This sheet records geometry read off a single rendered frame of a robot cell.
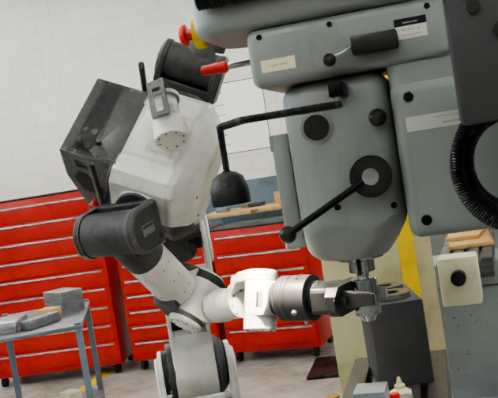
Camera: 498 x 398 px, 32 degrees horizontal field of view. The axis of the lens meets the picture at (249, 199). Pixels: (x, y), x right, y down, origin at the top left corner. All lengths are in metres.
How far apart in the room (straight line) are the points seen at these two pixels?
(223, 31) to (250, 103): 9.31
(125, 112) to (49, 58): 9.82
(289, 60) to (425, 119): 0.25
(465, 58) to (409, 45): 0.27
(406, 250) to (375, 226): 1.83
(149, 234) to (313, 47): 0.53
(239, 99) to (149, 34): 1.43
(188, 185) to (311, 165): 0.38
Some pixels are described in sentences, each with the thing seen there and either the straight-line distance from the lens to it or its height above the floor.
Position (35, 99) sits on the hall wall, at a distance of 11.74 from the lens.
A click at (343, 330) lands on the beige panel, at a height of 0.79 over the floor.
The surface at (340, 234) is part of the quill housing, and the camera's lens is 1.50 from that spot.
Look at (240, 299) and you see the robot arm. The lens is 1.78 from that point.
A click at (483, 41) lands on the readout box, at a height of 1.62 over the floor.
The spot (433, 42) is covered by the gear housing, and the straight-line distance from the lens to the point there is 1.45.
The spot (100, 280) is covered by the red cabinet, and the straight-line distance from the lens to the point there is 6.73.
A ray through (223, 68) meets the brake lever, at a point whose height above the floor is 1.70.
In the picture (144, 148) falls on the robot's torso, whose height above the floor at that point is 1.57.
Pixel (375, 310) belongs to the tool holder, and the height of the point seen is 1.21.
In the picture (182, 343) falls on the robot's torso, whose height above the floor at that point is 1.09.
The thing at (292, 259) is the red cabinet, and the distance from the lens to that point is 6.17.
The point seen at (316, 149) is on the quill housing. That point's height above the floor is 1.51.
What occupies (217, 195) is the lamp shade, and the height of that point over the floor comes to 1.46.
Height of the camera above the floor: 1.52
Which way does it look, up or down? 3 degrees down
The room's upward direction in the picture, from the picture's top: 9 degrees counter-clockwise
